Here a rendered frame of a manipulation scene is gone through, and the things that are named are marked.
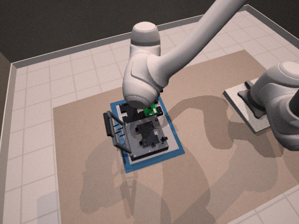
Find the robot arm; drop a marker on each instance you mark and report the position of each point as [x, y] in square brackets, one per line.
[145, 76]

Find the green circuit board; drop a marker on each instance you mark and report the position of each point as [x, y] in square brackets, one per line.
[150, 110]

